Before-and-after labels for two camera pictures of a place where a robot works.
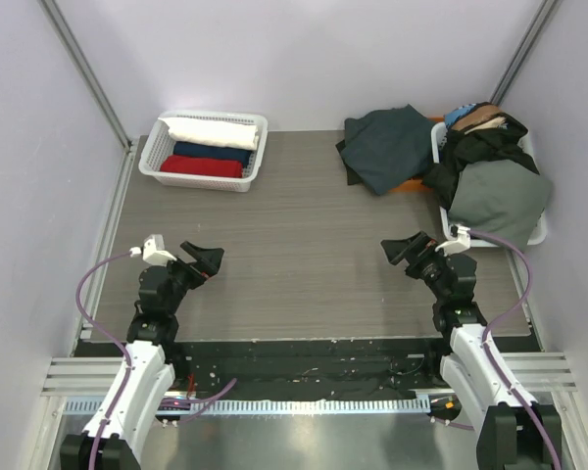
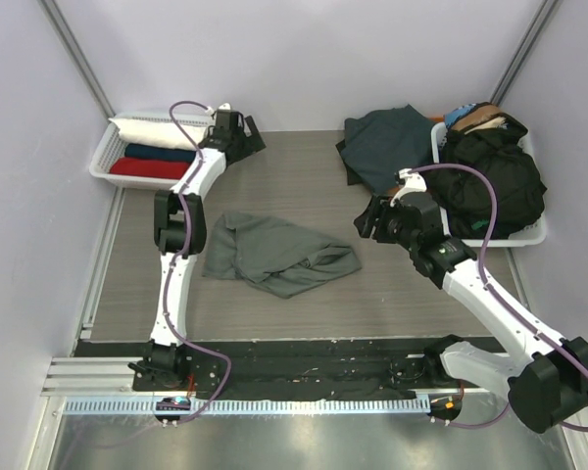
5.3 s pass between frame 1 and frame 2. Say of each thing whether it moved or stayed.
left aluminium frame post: stayed
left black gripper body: moved
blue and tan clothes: stayed
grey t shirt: moved
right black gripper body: moved
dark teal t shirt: stayed
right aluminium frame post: stayed
